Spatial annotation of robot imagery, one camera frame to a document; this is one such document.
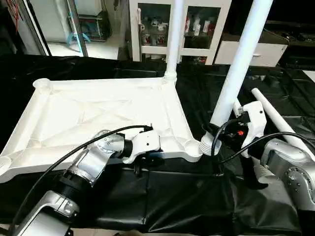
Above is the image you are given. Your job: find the white plastic table top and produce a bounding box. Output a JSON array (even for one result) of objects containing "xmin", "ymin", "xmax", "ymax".
[{"xmin": 0, "ymin": 76, "xmax": 204, "ymax": 184}]

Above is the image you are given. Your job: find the black work mat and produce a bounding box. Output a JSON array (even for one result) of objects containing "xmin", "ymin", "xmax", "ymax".
[{"xmin": 0, "ymin": 53, "xmax": 315, "ymax": 236}]

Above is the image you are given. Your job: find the white drawer unit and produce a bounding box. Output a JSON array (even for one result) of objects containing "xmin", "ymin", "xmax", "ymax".
[{"xmin": 214, "ymin": 40, "xmax": 289, "ymax": 67}]

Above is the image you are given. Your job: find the white glass door cabinet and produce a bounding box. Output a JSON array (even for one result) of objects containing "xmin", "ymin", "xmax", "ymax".
[{"xmin": 128, "ymin": 0, "xmax": 233, "ymax": 65}]

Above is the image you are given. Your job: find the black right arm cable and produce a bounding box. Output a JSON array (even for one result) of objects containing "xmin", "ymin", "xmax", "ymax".
[{"xmin": 210, "ymin": 118, "xmax": 315, "ymax": 177}]

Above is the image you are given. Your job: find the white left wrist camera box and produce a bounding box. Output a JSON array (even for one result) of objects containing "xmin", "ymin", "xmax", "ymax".
[{"xmin": 120, "ymin": 128, "xmax": 162, "ymax": 165}]

